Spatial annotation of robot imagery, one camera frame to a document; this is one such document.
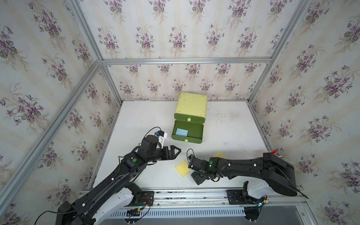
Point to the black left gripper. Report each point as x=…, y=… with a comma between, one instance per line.
x=172, y=156

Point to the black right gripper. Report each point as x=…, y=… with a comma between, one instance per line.
x=198, y=181

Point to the yellow sticky note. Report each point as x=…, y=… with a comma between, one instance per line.
x=182, y=168
x=219, y=155

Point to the blue sticky note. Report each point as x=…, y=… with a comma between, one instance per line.
x=181, y=132

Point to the green three-drawer cabinet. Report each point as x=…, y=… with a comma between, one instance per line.
x=190, y=114

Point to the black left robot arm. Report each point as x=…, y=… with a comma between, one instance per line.
x=117, y=189

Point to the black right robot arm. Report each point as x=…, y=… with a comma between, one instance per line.
x=275, y=174

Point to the small circuit board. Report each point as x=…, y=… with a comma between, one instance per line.
x=133, y=213

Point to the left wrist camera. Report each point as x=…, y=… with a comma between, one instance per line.
x=162, y=136

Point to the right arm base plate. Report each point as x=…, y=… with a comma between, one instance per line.
x=241, y=196

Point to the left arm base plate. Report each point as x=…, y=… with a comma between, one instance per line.
x=144, y=198

